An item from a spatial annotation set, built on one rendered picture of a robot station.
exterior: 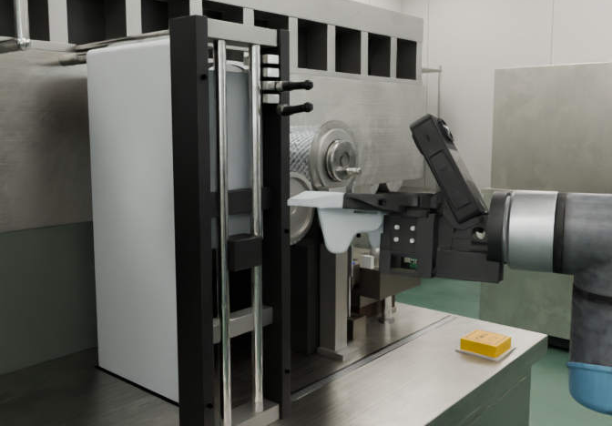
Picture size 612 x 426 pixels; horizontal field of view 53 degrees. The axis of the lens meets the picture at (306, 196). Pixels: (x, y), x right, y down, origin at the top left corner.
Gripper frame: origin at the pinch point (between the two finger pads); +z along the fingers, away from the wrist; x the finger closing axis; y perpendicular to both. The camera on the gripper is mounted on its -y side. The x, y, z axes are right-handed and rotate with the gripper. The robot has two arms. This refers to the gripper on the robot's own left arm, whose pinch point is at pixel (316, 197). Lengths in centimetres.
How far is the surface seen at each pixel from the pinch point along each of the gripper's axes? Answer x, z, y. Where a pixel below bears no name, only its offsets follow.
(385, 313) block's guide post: 64, 11, 23
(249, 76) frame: 7.3, 13.6, -15.2
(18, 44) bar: -11.1, 33.9, -15.8
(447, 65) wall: 521, 103, -136
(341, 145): 41.6, 14.0, -10.0
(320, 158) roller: 38.2, 16.6, -7.2
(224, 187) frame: 3.8, 14.3, -0.7
